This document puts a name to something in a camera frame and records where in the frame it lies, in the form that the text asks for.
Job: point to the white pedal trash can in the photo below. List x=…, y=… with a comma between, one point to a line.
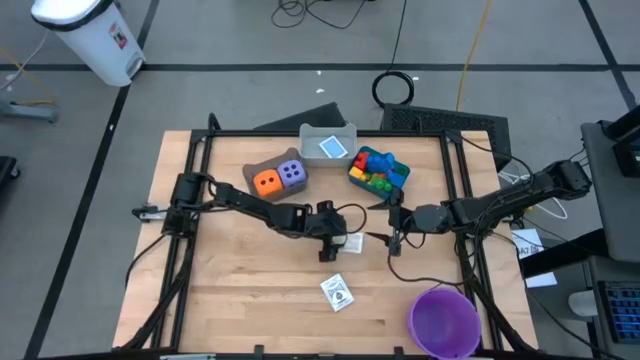
x=95, y=40

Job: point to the blue hollow toy block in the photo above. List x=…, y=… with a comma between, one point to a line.
x=397, y=179

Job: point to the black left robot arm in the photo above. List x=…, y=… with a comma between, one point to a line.
x=240, y=200

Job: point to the teal plastic bin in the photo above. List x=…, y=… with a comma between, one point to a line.
x=403, y=172

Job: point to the red toy block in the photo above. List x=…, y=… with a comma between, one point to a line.
x=361, y=161

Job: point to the large blue studded block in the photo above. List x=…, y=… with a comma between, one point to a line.
x=380, y=163

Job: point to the black desk monitor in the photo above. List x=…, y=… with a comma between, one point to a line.
x=627, y=150

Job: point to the purple foam die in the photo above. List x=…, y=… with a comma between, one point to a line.
x=292, y=173

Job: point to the orange toy block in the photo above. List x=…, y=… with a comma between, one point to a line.
x=377, y=176

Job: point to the light grey plastic bin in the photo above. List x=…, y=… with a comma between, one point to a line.
x=310, y=150

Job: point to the white rounded desk object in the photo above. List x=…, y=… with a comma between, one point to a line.
x=582, y=303

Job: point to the orange foam die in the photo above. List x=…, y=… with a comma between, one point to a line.
x=268, y=182

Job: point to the backlit keyboard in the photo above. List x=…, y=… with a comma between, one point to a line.
x=622, y=312

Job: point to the large green toy block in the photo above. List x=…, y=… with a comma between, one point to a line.
x=382, y=184

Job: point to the grey side desk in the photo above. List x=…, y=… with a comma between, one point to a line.
x=610, y=220

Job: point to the blue-backed playing card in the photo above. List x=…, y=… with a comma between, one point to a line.
x=333, y=146

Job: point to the grey keyboard desk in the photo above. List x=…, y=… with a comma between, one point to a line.
x=612, y=270

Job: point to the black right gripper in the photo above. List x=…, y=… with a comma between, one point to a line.
x=400, y=220

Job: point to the white paper sheet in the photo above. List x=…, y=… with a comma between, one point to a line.
x=542, y=280

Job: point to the purple plastic bucket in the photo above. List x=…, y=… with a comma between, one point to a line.
x=444, y=322

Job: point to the white card deck box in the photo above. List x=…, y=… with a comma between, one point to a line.
x=355, y=243

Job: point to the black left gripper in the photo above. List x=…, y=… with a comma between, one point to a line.
x=322, y=225

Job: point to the black desk leg bar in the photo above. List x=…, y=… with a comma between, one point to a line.
x=560, y=255

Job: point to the grey stand base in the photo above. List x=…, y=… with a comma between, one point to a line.
x=30, y=111

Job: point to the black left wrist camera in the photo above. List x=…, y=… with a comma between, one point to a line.
x=325, y=206

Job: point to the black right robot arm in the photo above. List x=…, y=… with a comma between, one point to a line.
x=500, y=205

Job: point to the black chair base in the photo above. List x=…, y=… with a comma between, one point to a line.
x=6, y=172

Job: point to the large yellow toy block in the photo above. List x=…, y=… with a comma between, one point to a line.
x=356, y=173

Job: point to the black aluminium table frame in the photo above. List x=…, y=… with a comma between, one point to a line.
x=370, y=133

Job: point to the white printed paper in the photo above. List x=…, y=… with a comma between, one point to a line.
x=525, y=242

